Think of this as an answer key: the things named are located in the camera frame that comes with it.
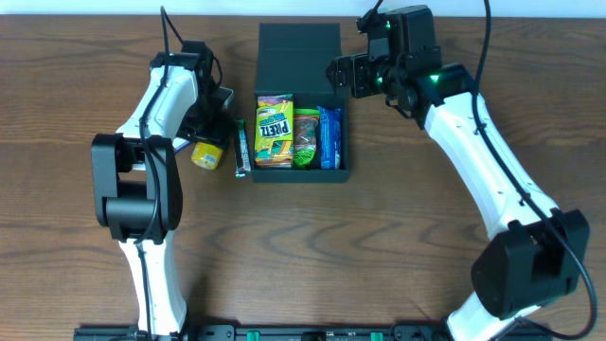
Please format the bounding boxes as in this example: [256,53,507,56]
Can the purple chocolate bar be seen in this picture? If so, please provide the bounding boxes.
[172,138,190,153]

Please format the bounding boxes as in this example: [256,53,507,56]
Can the green gummy candy bag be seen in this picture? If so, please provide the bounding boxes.
[294,109,320,170]

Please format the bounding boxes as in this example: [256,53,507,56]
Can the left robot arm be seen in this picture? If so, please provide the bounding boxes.
[91,41,234,340]

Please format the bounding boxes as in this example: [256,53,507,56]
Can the yellow green snack box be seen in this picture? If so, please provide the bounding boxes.
[254,94,294,169]

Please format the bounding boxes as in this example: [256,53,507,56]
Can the blue cookie pack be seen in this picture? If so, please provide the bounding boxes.
[317,106,342,170]

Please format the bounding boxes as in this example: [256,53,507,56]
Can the dark green open box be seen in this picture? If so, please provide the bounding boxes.
[252,23,349,183]

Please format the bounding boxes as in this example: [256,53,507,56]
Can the small green red candy bar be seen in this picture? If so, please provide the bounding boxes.
[233,118,252,178]

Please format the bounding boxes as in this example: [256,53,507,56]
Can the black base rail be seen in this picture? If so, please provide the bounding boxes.
[73,324,553,341]

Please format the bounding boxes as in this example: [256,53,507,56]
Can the yellow mentos bottle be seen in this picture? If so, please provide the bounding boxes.
[190,142,223,171]

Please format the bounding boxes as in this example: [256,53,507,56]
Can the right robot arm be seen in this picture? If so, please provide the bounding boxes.
[327,5,597,340]

